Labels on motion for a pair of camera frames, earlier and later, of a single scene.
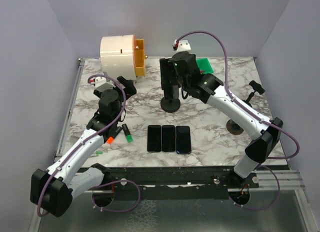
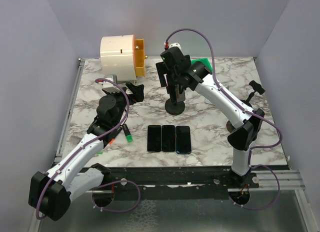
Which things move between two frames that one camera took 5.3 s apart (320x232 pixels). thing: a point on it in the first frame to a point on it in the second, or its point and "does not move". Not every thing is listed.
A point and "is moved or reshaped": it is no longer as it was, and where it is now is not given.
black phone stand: (233, 128) does not move
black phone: (154, 138) does not move
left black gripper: (129, 90) to (137, 95)
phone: (183, 139) does not move
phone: (168, 140) does not move
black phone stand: (171, 103) is moved or reshaped
